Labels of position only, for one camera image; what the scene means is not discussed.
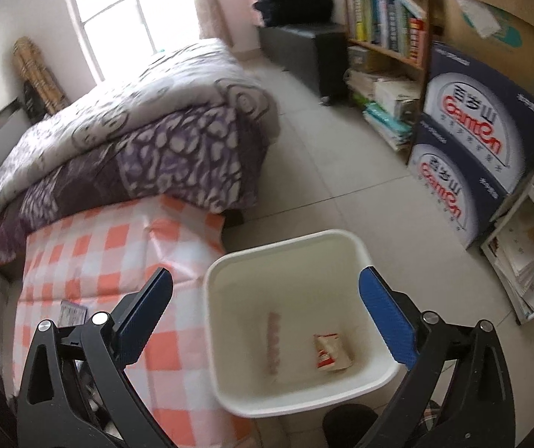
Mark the orange white checkered cloth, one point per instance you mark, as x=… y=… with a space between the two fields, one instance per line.
x=93 y=259

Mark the red white snack wrapper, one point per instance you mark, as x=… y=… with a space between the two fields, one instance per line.
x=331 y=353

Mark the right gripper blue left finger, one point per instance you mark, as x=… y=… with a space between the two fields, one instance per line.
x=74 y=391

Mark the bright window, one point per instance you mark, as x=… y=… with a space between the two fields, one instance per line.
x=122 y=35

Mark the ganten water carton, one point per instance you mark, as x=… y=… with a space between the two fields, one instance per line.
x=466 y=194
x=485 y=111

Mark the pile of black clothes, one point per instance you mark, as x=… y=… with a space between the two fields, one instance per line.
x=277 y=13

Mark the black storage cabinet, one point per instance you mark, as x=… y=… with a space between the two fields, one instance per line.
x=315 y=54

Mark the pink strip wrapper in bin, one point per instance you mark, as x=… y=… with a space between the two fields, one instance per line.
x=272 y=340

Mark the wooden bookshelf with books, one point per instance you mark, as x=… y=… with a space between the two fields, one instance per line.
x=389 y=43

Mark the brown cardboard box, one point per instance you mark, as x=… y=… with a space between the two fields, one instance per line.
x=499 y=33

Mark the upper Ganten water carton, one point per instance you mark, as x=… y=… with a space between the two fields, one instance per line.
x=485 y=111

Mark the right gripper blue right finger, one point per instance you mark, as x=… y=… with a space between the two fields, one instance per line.
x=478 y=408

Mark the lower Ganten water carton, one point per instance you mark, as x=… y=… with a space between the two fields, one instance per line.
x=466 y=194

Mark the white plastic trash bin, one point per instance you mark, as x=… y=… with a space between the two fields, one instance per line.
x=312 y=283

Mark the blue white carton box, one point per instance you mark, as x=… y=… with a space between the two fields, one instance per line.
x=72 y=314

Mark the purple white patterned duvet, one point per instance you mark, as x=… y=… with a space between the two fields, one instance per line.
x=192 y=125

